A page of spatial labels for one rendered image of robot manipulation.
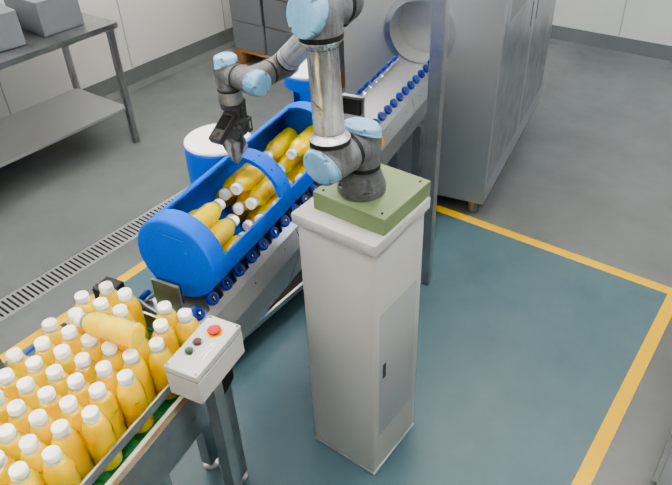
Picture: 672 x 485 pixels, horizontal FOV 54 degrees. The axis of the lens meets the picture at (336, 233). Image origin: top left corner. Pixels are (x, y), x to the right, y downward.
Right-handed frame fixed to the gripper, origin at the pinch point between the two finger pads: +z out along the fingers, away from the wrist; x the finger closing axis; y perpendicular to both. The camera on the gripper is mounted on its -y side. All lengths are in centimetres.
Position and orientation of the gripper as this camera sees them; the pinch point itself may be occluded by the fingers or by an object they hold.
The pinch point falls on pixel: (235, 161)
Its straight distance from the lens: 218.6
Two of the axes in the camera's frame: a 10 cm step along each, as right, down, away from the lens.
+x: -9.0, -2.3, 3.7
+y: 4.4, -5.4, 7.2
